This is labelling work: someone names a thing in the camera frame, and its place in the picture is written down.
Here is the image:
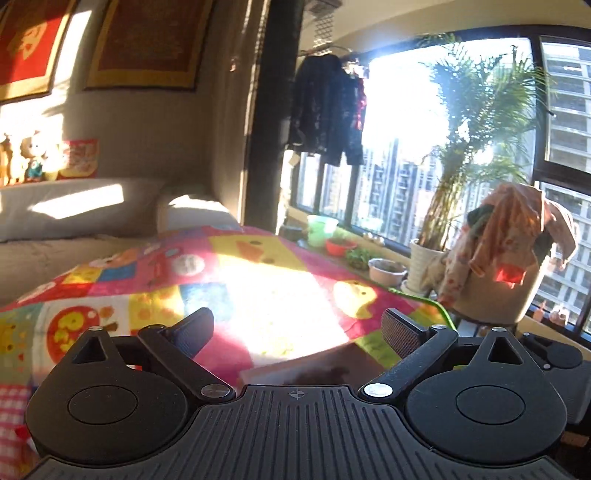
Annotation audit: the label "green plastic basin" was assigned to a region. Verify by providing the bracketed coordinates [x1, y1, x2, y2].
[307, 214, 340, 248]

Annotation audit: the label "brown plush toy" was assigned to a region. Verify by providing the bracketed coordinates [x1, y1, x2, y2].
[0, 133, 16, 186]

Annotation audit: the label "red framed wall picture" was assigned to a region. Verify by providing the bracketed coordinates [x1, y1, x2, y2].
[0, 0, 80, 105]

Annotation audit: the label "orange floral garment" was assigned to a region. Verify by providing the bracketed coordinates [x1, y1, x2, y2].
[435, 181, 581, 309]

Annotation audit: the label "small windowsill figurines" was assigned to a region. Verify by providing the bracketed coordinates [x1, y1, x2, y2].
[532, 301, 572, 328]

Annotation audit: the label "dark hanging jacket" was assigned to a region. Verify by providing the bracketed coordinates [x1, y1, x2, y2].
[285, 52, 366, 168]

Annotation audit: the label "white plant pot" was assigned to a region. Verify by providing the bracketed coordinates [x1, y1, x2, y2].
[407, 239, 452, 295]

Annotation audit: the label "small green potted plant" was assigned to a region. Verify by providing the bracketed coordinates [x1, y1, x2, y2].
[344, 247, 376, 271]

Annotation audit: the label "red hanging garment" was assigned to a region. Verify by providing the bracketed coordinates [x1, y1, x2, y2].
[352, 74, 369, 136]

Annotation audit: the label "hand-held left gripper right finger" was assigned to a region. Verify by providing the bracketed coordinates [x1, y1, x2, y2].
[362, 308, 525, 401]

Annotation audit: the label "grey bed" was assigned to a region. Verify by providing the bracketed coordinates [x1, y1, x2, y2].
[0, 233, 155, 308]

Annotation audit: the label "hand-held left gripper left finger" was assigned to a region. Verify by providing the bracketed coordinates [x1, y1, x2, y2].
[69, 308, 236, 401]

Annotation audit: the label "brown framed wall picture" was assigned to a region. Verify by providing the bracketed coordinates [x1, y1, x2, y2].
[82, 0, 216, 92]

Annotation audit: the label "stuffed toys on headboard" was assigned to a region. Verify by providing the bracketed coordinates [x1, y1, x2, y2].
[17, 130, 51, 184]

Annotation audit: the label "palm plant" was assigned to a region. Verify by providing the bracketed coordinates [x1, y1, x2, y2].
[417, 33, 557, 254]

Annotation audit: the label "beige chair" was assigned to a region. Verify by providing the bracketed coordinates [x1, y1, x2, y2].
[449, 247, 551, 326]

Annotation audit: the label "red printed card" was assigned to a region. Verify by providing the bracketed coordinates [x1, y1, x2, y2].
[59, 138, 100, 180]

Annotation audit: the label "brown cardboard box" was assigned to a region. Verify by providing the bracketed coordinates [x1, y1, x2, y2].
[239, 344, 385, 387]

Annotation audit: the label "colourful printed blanket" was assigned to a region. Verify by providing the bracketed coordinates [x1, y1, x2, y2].
[0, 224, 457, 480]

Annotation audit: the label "grey long cushion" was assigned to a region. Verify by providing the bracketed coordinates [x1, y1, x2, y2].
[0, 178, 168, 244]

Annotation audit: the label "pale pillow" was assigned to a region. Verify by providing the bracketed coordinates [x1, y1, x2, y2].
[156, 193, 244, 237]

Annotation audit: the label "metal bowl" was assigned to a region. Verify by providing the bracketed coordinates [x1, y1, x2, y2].
[368, 258, 409, 287]

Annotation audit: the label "black window frame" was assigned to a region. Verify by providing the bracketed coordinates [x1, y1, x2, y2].
[277, 27, 591, 340]

